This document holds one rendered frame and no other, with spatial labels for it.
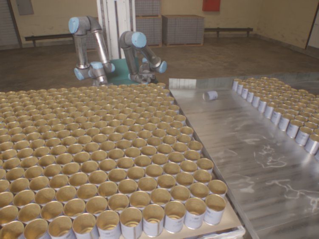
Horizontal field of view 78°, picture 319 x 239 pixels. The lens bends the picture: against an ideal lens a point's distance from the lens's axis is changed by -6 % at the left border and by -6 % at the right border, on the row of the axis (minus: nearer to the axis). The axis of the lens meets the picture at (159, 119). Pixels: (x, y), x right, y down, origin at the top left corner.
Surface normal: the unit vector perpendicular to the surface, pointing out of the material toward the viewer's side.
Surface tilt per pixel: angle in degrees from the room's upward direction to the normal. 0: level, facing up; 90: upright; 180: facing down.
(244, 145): 0
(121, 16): 90
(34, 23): 90
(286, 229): 0
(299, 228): 0
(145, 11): 89
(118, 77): 90
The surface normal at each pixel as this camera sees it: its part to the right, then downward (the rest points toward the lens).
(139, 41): 0.72, 0.28
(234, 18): 0.20, 0.51
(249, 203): 0.00, -0.85
